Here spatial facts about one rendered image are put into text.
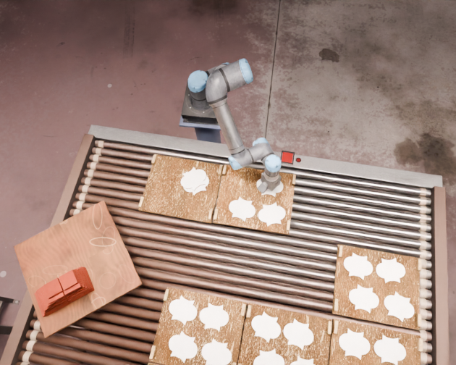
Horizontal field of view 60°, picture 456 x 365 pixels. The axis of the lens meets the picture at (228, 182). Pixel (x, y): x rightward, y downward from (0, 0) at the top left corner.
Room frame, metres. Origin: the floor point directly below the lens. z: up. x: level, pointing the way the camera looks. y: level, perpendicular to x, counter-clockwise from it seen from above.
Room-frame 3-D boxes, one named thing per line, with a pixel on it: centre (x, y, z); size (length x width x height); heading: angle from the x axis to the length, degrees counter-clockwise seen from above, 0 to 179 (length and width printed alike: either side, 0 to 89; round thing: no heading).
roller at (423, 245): (0.67, -0.08, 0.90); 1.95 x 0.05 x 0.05; 74
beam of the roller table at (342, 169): (1.02, -0.19, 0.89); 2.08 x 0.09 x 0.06; 74
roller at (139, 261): (0.33, 0.02, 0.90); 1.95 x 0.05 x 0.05; 74
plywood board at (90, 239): (0.47, 0.80, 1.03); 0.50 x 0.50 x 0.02; 24
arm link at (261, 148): (0.90, -0.18, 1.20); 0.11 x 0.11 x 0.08; 18
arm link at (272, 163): (0.82, -0.23, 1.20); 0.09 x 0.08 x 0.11; 18
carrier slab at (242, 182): (0.75, -0.14, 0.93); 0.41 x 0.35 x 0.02; 74
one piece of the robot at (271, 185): (0.80, -0.21, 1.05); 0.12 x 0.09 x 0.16; 127
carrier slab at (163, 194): (0.87, 0.26, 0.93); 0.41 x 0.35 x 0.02; 73
